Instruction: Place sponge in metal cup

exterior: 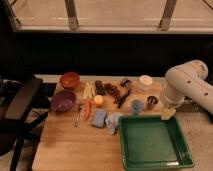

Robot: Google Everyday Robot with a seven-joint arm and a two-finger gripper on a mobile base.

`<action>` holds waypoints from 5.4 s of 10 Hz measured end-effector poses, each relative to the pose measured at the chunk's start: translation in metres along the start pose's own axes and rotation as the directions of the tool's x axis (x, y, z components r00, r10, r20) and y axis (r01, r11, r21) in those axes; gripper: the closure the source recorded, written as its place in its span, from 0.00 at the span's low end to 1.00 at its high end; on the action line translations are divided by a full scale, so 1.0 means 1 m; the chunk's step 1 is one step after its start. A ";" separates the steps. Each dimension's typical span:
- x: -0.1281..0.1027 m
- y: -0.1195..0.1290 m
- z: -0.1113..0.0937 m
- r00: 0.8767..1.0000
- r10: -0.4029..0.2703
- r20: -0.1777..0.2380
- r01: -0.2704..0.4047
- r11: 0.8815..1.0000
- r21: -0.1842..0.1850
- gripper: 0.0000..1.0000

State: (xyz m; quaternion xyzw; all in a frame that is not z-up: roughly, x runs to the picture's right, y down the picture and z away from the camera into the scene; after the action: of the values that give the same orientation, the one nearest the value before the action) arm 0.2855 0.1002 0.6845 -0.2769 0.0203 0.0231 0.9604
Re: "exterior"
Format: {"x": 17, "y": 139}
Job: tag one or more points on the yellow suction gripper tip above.
{"x": 167, "y": 114}

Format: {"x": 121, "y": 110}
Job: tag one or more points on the blue sponge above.
{"x": 99, "y": 118}

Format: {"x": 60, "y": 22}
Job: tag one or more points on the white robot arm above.
{"x": 188, "y": 80}

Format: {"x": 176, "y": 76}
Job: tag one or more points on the green plastic tray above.
{"x": 149, "y": 143}

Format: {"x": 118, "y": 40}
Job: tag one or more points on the black spatula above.
{"x": 124, "y": 97}

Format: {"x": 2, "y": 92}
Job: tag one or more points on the small dark can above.
{"x": 125, "y": 82}

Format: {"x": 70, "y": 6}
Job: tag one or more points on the crumpled light blue cloth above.
{"x": 112, "y": 122}

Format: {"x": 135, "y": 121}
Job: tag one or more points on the dark red grapes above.
{"x": 113, "y": 91}

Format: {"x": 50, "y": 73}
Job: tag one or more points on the yellow orange ball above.
{"x": 98, "y": 100}

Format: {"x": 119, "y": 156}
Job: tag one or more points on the dark green cucumber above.
{"x": 99, "y": 88}

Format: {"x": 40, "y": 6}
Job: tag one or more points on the banana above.
{"x": 89, "y": 91}

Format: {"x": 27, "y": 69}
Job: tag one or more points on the metal fork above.
{"x": 78, "y": 116}

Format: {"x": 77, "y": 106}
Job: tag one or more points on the orange bowl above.
{"x": 69, "y": 80}

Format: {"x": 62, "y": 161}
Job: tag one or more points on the purple bowl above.
{"x": 63, "y": 101}

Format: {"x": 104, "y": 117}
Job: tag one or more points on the black chair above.
{"x": 13, "y": 127}

